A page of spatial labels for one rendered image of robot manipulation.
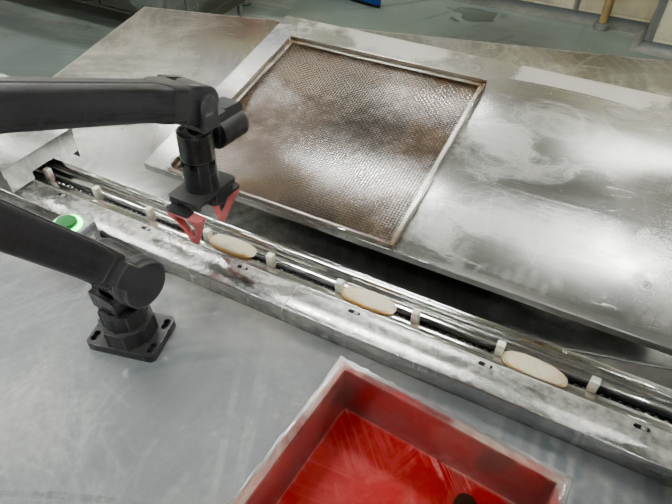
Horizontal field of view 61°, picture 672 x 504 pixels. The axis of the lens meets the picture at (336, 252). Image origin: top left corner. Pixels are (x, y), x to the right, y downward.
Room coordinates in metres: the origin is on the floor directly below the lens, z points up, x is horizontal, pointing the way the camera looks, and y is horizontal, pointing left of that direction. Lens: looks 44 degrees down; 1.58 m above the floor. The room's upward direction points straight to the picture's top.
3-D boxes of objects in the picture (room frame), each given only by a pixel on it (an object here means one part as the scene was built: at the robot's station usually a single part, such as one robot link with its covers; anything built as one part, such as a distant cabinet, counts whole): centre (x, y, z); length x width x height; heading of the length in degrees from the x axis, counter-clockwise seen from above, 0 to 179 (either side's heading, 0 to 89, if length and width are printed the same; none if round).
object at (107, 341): (0.59, 0.34, 0.86); 0.12 x 0.09 x 0.08; 76
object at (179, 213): (0.74, 0.24, 0.94); 0.07 x 0.07 x 0.09; 62
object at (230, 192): (0.78, 0.21, 0.94); 0.07 x 0.07 x 0.09; 62
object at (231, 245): (0.77, 0.19, 0.86); 0.10 x 0.04 x 0.01; 62
